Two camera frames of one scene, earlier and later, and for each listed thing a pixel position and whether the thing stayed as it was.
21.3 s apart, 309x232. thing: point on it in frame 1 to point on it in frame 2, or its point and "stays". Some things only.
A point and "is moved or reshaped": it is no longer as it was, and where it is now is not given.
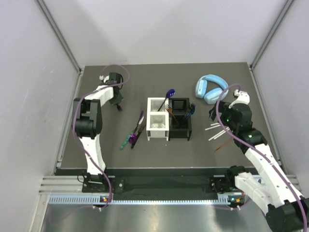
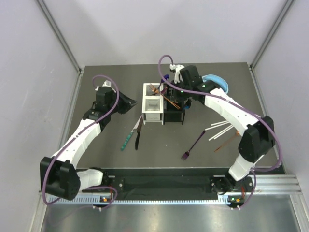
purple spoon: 133,138 to 164,90
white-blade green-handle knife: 124,143 stays
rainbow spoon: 170,93 to 166,77
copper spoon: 224,143 stays
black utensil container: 179,122 to 171,112
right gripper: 223,108 to 175,97
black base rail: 215,181 stays
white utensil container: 158,118 to 152,102
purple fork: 119,108 is moved or reshaped
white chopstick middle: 212,127 stays
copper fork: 169,109 to 156,91
